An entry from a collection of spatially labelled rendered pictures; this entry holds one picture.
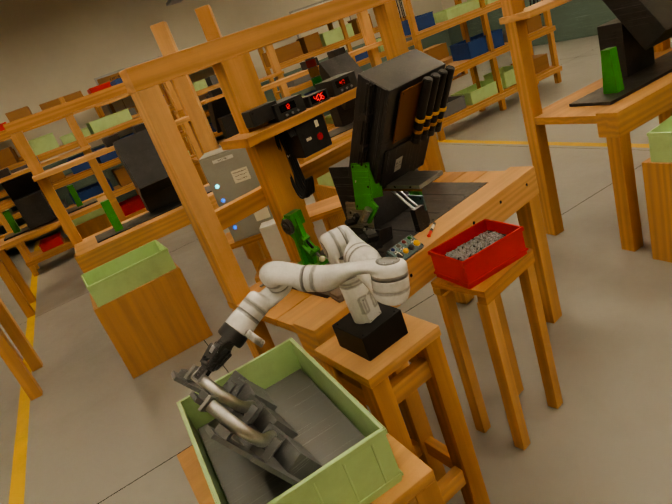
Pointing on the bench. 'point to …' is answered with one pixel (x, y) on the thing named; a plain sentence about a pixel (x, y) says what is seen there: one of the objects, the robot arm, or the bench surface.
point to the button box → (405, 247)
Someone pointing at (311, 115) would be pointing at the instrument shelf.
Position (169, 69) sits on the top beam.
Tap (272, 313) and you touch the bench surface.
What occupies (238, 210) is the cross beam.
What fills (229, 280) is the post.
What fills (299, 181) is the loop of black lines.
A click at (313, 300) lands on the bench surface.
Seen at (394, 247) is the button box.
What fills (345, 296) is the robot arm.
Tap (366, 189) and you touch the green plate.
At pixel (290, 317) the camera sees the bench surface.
